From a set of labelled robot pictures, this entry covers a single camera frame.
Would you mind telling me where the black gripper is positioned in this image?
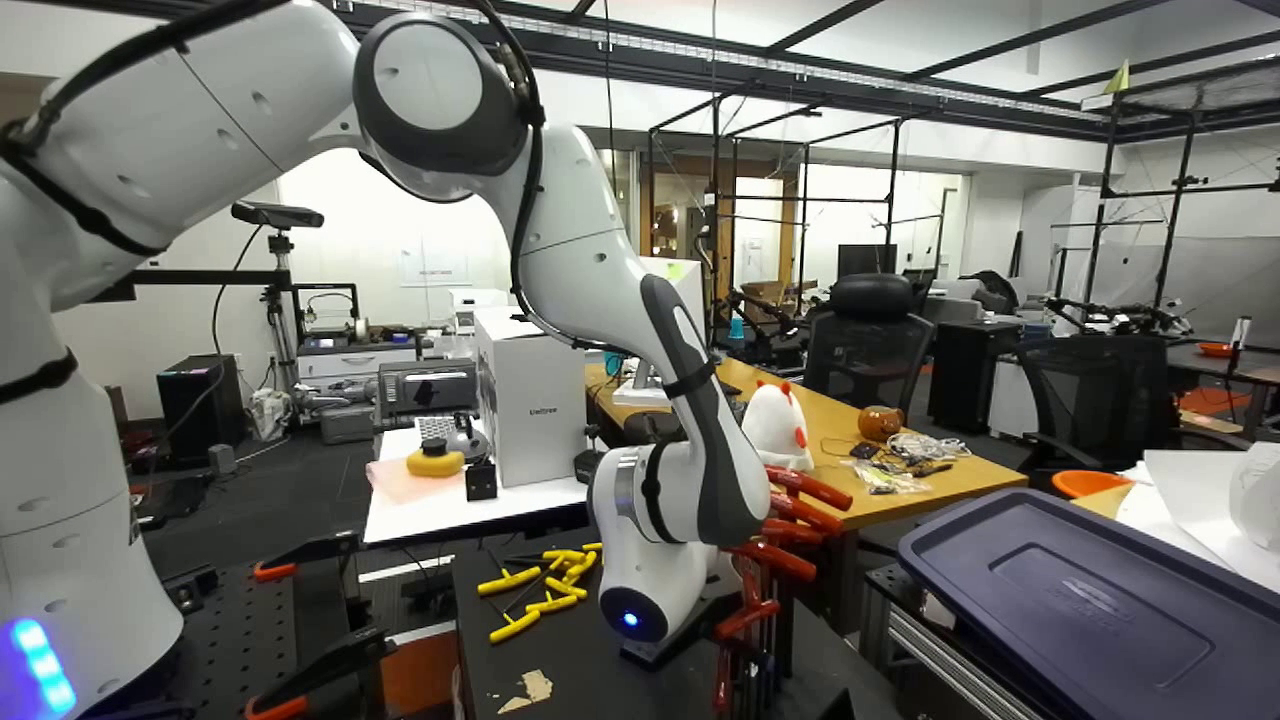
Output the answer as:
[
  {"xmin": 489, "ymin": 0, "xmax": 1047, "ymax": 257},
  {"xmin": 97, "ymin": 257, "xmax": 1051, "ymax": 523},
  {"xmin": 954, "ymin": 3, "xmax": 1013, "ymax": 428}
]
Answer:
[{"xmin": 604, "ymin": 410, "xmax": 689, "ymax": 451}]

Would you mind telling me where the tall white box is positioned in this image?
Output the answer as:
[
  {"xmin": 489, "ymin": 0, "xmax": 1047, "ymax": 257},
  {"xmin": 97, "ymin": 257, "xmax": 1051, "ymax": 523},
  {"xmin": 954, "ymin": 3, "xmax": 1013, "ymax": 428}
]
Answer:
[{"xmin": 637, "ymin": 250, "xmax": 711, "ymax": 345}]

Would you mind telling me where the small black box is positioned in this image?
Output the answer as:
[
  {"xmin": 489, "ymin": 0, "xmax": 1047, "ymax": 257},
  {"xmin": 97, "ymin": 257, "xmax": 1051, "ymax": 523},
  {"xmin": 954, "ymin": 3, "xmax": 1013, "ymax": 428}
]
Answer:
[{"xmin": 460, "ymin": 451, "xmax": 498, "ymax": 505}]

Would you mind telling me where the wooden desk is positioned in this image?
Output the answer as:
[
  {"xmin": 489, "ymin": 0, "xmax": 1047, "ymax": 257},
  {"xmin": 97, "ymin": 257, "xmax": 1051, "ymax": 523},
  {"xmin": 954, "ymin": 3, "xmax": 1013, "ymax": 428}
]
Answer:
[{"xmin": 581, "ymin": 346, "xmax": 1031, "ymax": 534}]

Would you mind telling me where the yellow tape roll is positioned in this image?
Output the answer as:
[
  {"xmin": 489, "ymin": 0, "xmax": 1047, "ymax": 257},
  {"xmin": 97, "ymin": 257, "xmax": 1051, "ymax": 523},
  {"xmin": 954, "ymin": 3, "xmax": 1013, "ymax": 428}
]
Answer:
[{"xmin": 403, "ymin": 449, "xmax": 467, "ymax": 480}]

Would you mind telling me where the orange ball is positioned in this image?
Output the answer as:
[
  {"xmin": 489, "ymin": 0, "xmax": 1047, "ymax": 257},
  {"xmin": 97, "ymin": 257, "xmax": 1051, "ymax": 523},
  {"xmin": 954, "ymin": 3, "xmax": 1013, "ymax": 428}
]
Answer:
[{"xmin": 855, "ymin": 399, "xmax": 906, "ymax": 445}]

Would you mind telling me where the black office chair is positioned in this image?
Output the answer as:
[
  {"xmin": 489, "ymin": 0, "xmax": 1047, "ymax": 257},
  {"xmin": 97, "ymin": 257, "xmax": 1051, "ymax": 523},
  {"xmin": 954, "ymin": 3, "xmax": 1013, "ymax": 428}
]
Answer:
[{"xmin": 801, "ymin": 270, "xmax": 933, "ymax": 410}]

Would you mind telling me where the bag of small tools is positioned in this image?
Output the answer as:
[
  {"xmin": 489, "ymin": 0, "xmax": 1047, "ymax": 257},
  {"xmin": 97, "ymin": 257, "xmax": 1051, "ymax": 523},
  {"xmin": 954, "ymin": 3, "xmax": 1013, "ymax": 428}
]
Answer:
[{"xmin": 851, "ymin": 425, "xmax": 972, "ymax": 480}]

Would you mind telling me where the tan wood chip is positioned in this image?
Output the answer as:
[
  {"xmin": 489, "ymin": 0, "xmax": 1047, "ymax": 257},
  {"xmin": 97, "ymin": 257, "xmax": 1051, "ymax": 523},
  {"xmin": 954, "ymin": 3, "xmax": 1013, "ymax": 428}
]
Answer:
[{"xmin": 496, "ymin": 668, "xmax": 555, "ymax": 720}]

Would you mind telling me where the black tripod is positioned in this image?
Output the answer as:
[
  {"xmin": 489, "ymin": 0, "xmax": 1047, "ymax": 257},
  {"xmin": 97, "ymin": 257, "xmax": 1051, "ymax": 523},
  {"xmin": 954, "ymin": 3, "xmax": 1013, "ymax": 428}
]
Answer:
[{"xmin": 228, "ymin": 197, "xmax": 330, "ymax": 445}]

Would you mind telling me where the black speaker box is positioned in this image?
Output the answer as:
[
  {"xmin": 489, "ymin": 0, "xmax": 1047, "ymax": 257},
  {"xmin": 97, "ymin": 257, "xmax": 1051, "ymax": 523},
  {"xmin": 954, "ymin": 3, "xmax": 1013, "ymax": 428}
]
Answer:
[{"xmin": 154, "ymin": 352, "xmax": 252, "ymax": 451}]

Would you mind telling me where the orange plastic disc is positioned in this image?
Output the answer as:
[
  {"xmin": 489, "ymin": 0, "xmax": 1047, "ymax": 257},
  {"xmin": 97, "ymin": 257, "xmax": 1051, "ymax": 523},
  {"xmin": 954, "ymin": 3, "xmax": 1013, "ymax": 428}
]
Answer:
[{"xmin": 1047, "ymin": 467, "xmax": 1136, "ymax": 505}]

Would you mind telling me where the grey camera device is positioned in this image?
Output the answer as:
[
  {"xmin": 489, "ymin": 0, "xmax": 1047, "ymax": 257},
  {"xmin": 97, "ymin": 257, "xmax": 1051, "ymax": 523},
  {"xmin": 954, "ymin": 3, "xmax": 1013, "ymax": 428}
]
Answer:
[{"xmin": 374, "ymin": 356, "xmax": 480, "ymax": 425}]

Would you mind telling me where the black overhead metal frame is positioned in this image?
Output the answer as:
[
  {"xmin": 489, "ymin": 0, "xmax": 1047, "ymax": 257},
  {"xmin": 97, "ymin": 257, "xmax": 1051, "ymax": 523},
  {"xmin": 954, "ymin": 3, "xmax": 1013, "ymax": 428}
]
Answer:
[{"xmin": 330, "ymin": 0, "xmax": 1280, "ymax": 324}]

